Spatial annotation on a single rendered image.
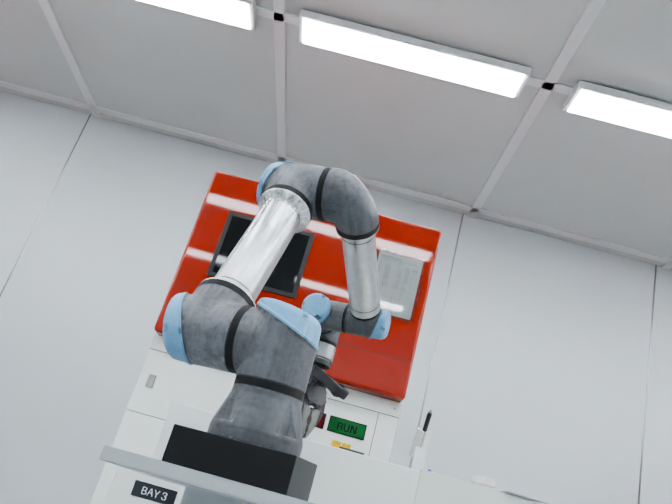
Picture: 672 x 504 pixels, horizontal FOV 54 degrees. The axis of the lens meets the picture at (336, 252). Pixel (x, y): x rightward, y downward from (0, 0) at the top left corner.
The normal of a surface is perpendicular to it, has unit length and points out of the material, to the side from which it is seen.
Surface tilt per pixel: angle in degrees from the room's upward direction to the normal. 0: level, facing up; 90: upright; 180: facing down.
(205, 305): 66
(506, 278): 90
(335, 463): 90
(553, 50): 180
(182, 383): 90
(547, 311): 90
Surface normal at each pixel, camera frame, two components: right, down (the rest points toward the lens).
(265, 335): -0.22, -0.38
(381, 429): 0.07, -0.39
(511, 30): -0.26, 0.88
